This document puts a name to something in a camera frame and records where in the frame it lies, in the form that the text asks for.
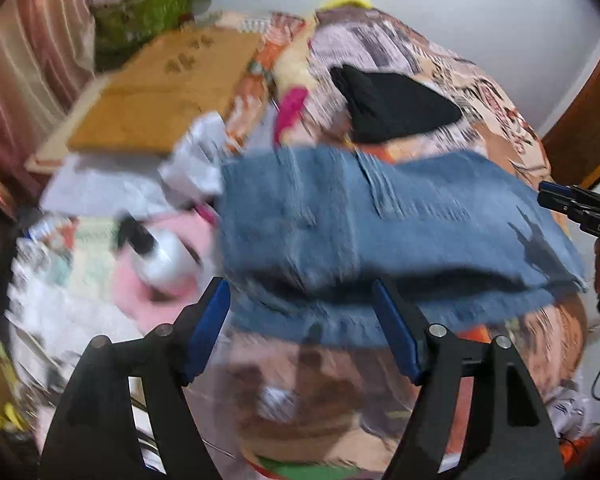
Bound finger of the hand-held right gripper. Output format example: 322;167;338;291
538;181;600;207
537;192;600;246

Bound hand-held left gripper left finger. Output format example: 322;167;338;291
37;277;231;480

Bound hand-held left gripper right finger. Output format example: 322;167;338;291
372;277;566;480

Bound blue denim pants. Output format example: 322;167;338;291
215;145;588;351

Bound brown wooden furniture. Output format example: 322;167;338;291
540;35;600;187

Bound silver bottle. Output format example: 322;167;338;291
117;217;201;296

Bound pink cloth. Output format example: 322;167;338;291
112;210;221;321

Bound printed blanket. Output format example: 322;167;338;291
220;7;588;468

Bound black cloth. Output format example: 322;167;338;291
329;64;463;145

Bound magenta cloth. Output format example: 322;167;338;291
274;87;309;142

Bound flat cardboard box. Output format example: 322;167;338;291
25;30;266;173

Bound green patterned bag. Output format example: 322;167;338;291
92;0;193;68

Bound striped pink curtain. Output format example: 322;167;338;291
0;0;98;196

